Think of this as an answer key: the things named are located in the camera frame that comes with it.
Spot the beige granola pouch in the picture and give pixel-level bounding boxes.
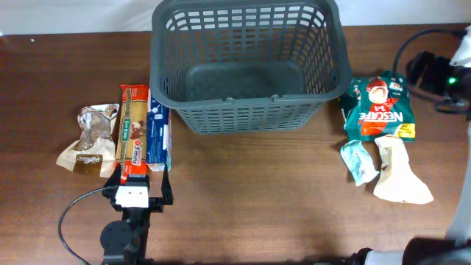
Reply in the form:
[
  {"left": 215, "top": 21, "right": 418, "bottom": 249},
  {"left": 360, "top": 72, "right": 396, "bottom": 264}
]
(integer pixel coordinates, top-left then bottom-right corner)
[{"left": 56, "top": 104, "right": 119, "bottom": 178}]

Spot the beige paper pouch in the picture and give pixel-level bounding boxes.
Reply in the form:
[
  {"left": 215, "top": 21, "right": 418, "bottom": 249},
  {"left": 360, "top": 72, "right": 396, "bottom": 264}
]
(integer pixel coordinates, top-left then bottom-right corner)
[{"left": 373, "top": 135, "right": 434, "bottom": 205}]

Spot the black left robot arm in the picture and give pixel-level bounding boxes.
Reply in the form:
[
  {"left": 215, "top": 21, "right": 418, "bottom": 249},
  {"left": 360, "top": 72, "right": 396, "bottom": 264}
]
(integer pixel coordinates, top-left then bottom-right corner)
[{"left": 100, "top": 166, "right": 174, "bottom": 265}]

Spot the San Remo spaghetti pack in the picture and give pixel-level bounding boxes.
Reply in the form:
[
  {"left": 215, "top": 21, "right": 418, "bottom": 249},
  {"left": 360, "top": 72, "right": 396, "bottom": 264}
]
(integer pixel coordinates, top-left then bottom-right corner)
[{"left": 116, "top": 84, "right": 149, "bottom": 185}]

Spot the grey plastic basket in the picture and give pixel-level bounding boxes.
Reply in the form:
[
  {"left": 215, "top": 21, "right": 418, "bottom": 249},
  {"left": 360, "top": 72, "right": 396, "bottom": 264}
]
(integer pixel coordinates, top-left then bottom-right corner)
[{"left": 149, "top": 0, "right": 352, "bottom": 134}]

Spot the green Nescafe coffee bag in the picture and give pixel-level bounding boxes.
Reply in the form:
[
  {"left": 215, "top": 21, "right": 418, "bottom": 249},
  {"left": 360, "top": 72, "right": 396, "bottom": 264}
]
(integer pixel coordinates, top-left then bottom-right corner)
[{"left": 339, "top": 71, "right": 416, "bottom": 141}]

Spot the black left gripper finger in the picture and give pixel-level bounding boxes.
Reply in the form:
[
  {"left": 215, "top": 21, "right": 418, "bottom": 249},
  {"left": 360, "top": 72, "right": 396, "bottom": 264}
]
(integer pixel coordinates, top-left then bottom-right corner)
[
  {"left": 102, "top": 164, "right": 121, "bottom": 196},
  {"left": 161, "top": 165, "right": 174, "bottom": 205}
]

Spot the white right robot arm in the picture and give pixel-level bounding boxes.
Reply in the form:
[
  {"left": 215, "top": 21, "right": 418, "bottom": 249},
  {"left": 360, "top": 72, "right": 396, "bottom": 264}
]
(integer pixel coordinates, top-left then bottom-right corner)
[{"left": 339, "top": 28, "right": 470, "bottom": 264}]

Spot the blue tissue pack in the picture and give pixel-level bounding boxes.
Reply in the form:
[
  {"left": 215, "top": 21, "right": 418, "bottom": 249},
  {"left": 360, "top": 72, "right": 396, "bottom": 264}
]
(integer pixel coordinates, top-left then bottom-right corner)
[{"left": 146, "top": 92, "right": 171, "bottom": 172}]

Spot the small mint green packet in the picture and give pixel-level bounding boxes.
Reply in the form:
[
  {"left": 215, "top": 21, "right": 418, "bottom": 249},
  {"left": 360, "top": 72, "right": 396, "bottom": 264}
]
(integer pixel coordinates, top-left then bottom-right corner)
[{"left": 340, "top": 140, "right": 379, "bottom": 186}]

